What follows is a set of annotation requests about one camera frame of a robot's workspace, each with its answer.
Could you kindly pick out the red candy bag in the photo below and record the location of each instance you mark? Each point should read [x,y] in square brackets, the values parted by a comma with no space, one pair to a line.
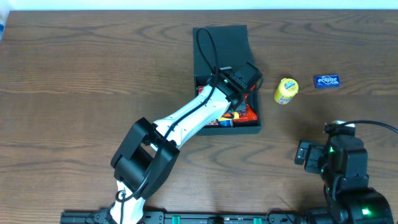
[245,115]

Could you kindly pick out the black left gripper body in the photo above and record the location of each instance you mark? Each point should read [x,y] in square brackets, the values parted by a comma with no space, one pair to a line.
[241,104]

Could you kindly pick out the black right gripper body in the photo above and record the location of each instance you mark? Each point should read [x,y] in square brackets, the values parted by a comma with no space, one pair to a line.
[302,152]

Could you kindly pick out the blue Eclipse mint tin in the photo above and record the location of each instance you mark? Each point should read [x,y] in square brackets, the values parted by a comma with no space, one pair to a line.
[326,81]

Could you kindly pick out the yellow Mentos gum bottle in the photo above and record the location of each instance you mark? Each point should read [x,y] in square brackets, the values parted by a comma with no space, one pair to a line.
[286,90]

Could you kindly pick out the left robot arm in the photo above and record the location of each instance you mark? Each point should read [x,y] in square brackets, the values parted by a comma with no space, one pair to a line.
[149,151]

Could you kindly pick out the red Hello Panda box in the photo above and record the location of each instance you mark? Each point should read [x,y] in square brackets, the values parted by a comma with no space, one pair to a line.
[211,123]

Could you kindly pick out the yellow snack packet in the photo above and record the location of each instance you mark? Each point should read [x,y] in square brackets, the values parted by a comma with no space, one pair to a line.
[229,116]

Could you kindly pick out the blue Oreo cookie pack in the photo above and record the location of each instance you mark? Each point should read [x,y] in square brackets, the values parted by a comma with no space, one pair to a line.
[226,123]

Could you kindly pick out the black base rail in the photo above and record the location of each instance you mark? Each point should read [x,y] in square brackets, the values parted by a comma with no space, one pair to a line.
[185,218]

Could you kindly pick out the dark green box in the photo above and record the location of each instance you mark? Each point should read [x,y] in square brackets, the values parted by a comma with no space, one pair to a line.
[233,50]

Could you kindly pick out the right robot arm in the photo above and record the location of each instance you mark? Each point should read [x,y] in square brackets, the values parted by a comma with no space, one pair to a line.
[342,164]

